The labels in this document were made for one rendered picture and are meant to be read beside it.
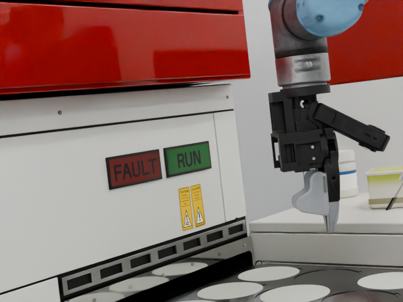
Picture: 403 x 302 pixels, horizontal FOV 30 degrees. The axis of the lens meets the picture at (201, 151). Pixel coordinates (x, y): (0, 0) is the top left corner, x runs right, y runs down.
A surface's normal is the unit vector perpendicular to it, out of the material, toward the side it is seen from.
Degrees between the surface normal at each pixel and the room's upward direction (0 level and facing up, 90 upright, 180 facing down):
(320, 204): 93
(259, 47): 90
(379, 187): 90
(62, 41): 90
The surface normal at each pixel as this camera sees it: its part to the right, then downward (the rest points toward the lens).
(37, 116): 0.78, -0.06
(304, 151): 0.07, 0.05
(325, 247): -0.62, 0.11
